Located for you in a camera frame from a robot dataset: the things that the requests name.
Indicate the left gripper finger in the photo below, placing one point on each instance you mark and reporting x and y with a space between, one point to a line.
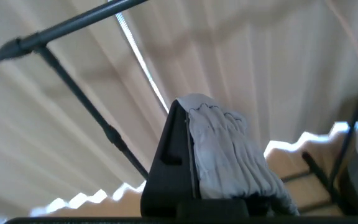
169 171

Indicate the pale grey shorts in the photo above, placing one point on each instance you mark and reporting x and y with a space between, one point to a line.
228 155

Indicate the black clothes rack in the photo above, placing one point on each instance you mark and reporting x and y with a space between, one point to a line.
73 24

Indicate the pink clothes hanger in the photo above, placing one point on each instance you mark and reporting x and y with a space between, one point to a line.
353 40

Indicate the beige curtain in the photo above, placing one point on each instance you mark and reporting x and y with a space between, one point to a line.
259 46

